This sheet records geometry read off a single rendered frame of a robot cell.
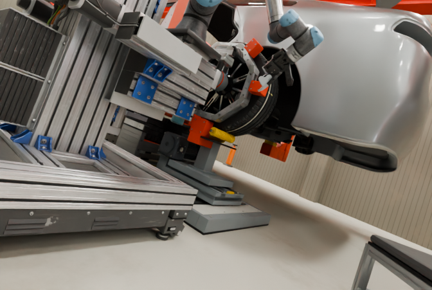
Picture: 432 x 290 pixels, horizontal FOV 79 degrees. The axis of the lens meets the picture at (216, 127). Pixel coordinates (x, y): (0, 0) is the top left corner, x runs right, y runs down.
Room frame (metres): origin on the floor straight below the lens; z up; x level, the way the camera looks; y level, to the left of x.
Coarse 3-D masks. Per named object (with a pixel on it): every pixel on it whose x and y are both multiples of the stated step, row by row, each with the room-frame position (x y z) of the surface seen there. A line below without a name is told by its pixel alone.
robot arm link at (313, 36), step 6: (312, 30) 1.04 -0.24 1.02; (318, 30) 1.06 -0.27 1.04; (306, 36) 1.05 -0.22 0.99; (312, 36) 1.04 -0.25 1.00; (318, 36) 1.04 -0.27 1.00; (294, 42) 1.11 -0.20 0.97; (300, 42) 1.08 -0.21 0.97; (306, 42) 1.06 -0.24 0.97; (312, 42) 1.06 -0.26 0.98; (318, 42) 1.06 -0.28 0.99; (294, 48) 1.10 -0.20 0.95; (300, 48) 1.09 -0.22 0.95; (306, 48) 1.08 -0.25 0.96; (312, 48) 1.08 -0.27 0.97; (300, 54) 1.10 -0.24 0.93; (306, 54) 1.12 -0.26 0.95
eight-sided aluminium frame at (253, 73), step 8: (240, 48) 1.67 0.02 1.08; (248, 56) 1.62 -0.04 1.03; (248, 64) 1.61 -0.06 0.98; (256, 72) 1.60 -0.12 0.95; (248, 80) 1.59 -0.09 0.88; (248, 88) 1.58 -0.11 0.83; (240, 96) 1.59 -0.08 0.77; (248, 96) 1.61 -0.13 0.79; (232, 104) 1.62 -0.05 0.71; (240, 104) 1.59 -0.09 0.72; (200, 112) 1.75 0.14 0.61; (224, 112) 1.64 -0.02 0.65; (232, 112) 1.66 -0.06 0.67; (216, 120) 1.67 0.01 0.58
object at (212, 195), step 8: (168, 168) 1.84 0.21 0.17; (176, 176) 1.78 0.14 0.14; (184, 176) 1.74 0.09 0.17; (192, 184) 1.69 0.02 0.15; (200, 184) 1.72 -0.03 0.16; (200, 192) 1.64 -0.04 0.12; (208, 192) 1.61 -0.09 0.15; (216, 192) 1.58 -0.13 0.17; (224, 192) 1.81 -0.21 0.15; (232, 192) 1.73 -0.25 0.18; (208, 200) 1.60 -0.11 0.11; (216, 200) 1.60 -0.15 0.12; (224, 200) 1.67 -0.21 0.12; (232, 200) 1.75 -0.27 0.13; (240, 200) 1.85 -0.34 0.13
